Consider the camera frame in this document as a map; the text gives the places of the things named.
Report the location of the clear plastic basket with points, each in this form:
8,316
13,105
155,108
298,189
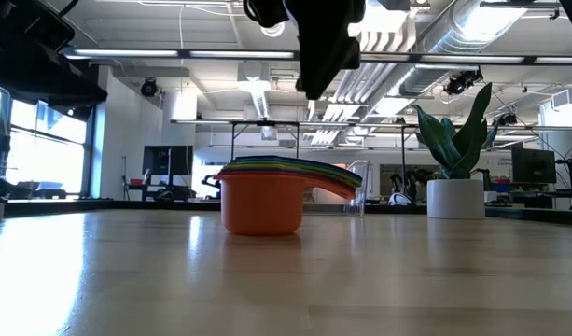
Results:
358,196

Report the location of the black table frame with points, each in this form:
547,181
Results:
80,206

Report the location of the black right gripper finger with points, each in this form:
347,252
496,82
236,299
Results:
316,77

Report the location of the black computer monitor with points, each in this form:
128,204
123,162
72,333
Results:
533,165
166,160

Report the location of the white plant pot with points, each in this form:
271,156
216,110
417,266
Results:
456,200

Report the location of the blue measuring cup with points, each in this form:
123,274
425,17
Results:
276,170

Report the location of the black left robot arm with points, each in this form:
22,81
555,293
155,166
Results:
15,23

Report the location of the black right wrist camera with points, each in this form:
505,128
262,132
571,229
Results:
267,11

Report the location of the black background frame stand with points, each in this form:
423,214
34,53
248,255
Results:
267,122

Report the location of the black ceiling spotlight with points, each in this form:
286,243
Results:
149,88

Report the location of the yellow measuring cup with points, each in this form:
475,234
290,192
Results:
276,167

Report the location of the orange measuring cup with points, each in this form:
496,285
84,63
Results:
262,210

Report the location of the green leafy plant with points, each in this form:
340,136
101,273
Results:
463,144

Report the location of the teal measuring cup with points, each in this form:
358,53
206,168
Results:
276,158

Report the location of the green measuring cup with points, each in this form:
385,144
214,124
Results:
276,163

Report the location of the black background desk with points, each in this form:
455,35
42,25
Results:
171,191

